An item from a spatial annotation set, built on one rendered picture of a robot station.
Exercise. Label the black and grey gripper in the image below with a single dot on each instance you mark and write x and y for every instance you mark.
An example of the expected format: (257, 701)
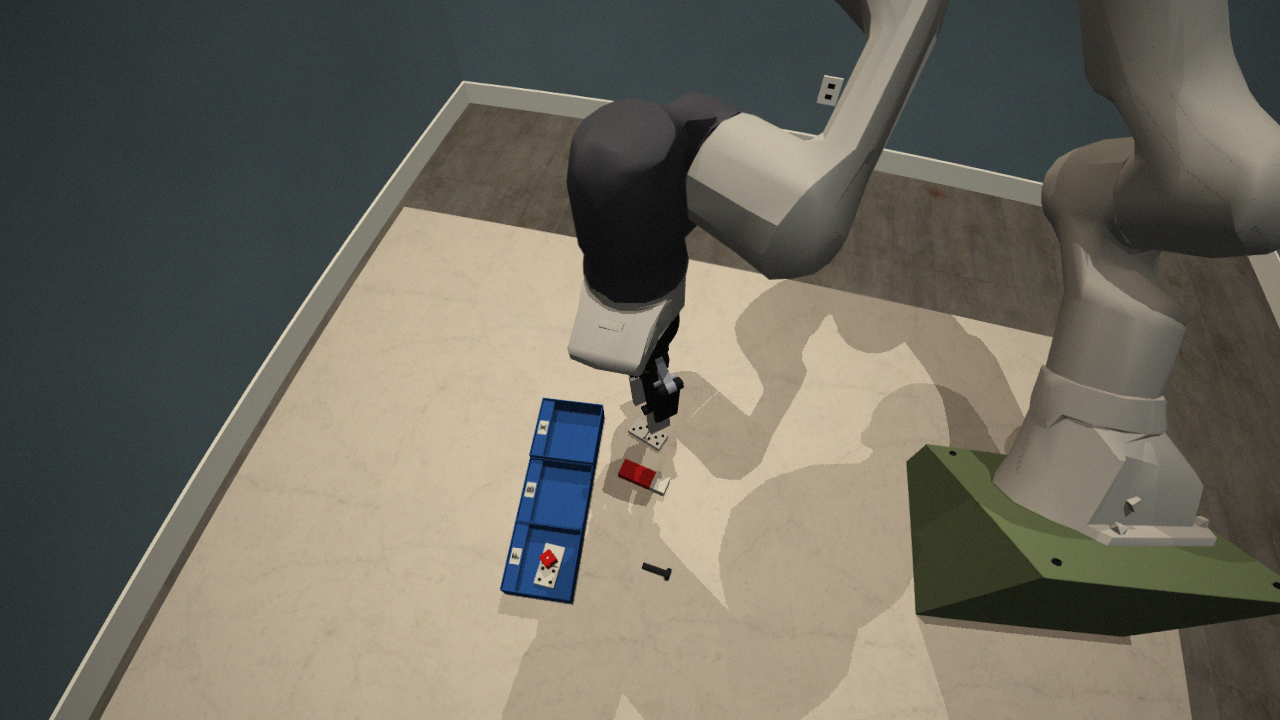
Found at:
(655, 384)

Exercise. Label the blue bin rack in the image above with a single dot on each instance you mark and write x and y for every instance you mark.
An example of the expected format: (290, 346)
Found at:
(557, 497)

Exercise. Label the white domino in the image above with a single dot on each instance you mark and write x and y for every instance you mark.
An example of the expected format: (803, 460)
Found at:
(548, 577)
(639, 429)

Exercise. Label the red and white eraser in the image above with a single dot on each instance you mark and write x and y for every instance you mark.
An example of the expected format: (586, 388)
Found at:
(644, 477)

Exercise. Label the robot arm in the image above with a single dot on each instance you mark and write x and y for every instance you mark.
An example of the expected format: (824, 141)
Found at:
(1201, 178)

